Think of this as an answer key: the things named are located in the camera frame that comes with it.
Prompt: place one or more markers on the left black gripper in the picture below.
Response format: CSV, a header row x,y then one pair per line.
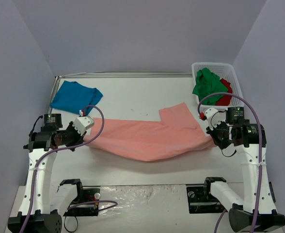
x,y
75,137

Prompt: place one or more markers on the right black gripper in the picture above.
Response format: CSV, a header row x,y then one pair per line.
x,y
216,134

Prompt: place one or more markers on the pink t shirt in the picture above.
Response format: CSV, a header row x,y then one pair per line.
x,y
176,133

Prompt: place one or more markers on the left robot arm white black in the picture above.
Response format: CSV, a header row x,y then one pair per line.
x,y
38,213

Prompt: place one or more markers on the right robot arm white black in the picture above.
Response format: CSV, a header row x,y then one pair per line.
x,y
256,211

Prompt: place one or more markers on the blue folded t shirt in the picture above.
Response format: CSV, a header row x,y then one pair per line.
x,y
73,97

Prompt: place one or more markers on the green t shirt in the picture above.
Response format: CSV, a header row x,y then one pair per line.
x,y
207,83

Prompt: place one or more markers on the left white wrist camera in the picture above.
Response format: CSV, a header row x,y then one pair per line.
x,y
83,123

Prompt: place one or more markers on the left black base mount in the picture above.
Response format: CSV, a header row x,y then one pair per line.
x,y
88,194

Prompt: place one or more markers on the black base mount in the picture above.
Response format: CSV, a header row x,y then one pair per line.
x,y
88,194
201,203

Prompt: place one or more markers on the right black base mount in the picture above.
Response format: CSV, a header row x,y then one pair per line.
x,y
201,203

